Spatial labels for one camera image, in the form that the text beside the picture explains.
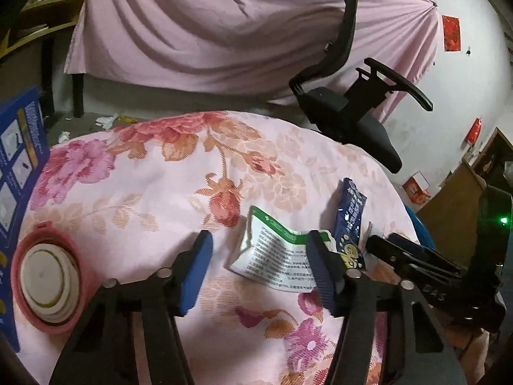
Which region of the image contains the white green paper packet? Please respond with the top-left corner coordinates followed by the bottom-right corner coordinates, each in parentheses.
top-left (229, 205), bottom-right (315, 293)

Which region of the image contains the red hanging ornament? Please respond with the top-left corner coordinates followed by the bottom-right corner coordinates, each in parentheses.
top-left (465, 117), bottom-right (483, 145)

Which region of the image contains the wooden cabinet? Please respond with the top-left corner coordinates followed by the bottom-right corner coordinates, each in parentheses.
top-left (416, 129), bottom-right (512, 266)

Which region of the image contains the pink tape roll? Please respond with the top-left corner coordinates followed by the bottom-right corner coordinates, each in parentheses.
top-left (11, 221), bottom-right (99, 335)

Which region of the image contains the dark blue snack packet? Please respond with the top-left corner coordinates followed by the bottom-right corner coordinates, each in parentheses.
top-left (333, 177), bottom-right (367, 270)

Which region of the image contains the black office chair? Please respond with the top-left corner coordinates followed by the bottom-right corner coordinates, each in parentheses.
top-left (289, 0), bottom-right (433, 174)

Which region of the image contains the floral pink tablecloth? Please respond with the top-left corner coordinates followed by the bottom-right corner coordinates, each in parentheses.
top-left (21, 111), bottom-right (416, 384)

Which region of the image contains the blue plastic basin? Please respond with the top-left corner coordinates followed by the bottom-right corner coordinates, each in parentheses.
top-left (404, 205), bottom-right (436, 250)

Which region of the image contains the pink hanging sheet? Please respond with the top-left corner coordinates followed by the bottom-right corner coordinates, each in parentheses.
top-left (64, 0), bottom-right (441, 103)

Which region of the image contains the red paper wall decoration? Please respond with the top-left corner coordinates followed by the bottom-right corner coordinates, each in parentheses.
top-left (442, 15), bottom-right (461, 52)

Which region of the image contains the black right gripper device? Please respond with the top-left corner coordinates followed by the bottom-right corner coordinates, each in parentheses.
top-left (366, 187), bottom-right (512, 333)

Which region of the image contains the wooden shelf desk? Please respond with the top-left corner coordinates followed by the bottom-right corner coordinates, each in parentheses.
top-left (1, 0), bottom-right (85, 120)

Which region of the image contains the blue cardboard box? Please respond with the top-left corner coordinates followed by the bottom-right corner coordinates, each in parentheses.
top-left (1, 87), bottom-right (50, 353)

